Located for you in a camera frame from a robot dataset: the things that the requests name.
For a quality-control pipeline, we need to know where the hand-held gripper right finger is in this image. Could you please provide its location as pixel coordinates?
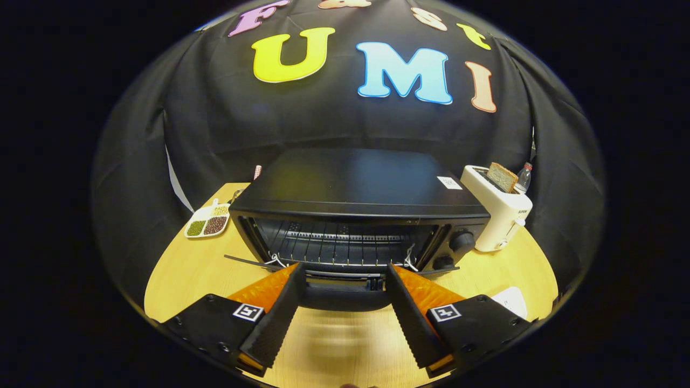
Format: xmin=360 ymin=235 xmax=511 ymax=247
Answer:
xmin=387 ymin=263 xmax=537 ymax=378

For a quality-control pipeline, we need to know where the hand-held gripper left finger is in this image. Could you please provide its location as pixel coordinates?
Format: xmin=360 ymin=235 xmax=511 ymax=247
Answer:
xmin=162 ymin=262 xmax=308 ymax=377

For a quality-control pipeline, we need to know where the white square plate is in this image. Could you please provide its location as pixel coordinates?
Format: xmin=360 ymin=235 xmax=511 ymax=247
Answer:
xmin=492 ymin=287 xmax=528 ymax=320

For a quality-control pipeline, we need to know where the black toaster oven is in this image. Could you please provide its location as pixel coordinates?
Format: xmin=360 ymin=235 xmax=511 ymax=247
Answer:
xmin=224 ymin=148 xmax=491 ymax=312

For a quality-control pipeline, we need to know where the white pop-up toaster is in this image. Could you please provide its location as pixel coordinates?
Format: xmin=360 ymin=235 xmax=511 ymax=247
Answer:
xmin=460 ymin=164 xmax=533 ymax=253

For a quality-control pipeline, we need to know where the white divided dish of beans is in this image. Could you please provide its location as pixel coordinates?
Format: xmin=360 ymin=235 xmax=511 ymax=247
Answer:
xmin=184 ymin=198 xmax=231 ymax=239

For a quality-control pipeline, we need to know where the brown bread slice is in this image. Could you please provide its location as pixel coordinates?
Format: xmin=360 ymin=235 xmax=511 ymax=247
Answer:
xmin=488 ymin=162 xmax=519 ymax=193

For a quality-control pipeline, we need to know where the clear plastic water bottle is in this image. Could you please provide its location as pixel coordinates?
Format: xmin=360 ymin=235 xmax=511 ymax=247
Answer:
xmin=515 ymin=162 xmax=534 ymax=195

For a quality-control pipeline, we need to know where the black backdrop cloth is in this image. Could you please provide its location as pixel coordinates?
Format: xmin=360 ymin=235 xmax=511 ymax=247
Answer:
xmin=92 ymin=0 xmax=607 ymax=308

